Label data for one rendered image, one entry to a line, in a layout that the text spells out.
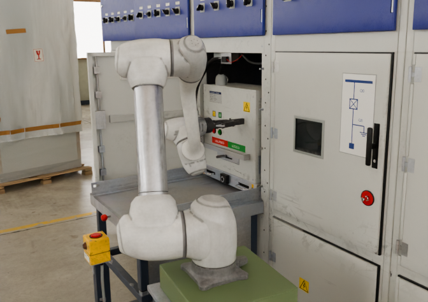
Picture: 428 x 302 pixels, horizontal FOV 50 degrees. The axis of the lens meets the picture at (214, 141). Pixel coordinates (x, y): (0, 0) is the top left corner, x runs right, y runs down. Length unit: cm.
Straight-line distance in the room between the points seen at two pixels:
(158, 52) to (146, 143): 31
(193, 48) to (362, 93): 63
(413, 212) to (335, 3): 80
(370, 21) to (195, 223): 92
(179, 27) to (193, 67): 119
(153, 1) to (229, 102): 96
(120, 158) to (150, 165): 114
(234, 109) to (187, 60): 84
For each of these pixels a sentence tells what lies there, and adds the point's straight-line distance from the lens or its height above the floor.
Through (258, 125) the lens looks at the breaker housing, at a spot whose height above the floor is 122.
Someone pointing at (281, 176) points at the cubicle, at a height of 101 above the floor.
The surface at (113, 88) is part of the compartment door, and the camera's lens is 261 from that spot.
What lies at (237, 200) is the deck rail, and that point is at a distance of 227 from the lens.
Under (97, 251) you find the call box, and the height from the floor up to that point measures 85.
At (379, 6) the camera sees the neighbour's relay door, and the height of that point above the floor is 173.
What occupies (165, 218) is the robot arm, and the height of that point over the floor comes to 107.
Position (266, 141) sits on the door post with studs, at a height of 116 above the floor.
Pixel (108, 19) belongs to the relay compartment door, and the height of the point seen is 182.
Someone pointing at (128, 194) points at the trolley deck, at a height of 85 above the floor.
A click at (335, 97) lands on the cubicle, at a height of 141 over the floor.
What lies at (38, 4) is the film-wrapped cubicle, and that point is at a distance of 585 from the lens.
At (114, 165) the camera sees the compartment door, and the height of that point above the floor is 95.
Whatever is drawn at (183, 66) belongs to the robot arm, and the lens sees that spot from 164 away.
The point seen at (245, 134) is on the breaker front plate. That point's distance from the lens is 236.
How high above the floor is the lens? 161
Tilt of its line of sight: 12 degrees down
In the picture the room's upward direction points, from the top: 1 degrees counter-clockwise
